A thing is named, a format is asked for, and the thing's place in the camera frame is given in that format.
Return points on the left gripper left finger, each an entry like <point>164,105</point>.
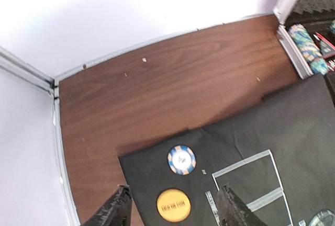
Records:
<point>115,211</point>

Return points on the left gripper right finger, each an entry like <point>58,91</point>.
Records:
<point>233,211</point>

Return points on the orange big blind button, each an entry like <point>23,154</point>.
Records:
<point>173,205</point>

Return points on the black poker mat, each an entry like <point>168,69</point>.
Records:
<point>286,141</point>

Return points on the left chip stack in case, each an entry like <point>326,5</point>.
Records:
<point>308,49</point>

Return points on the chip stack in case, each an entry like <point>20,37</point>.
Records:
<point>308,49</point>
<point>332,27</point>

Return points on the right chip stack in case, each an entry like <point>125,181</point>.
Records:
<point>332,27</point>

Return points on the aluminium poker case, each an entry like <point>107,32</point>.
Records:
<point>315,16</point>

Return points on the left aluminium frame post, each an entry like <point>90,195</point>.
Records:
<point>21,69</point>

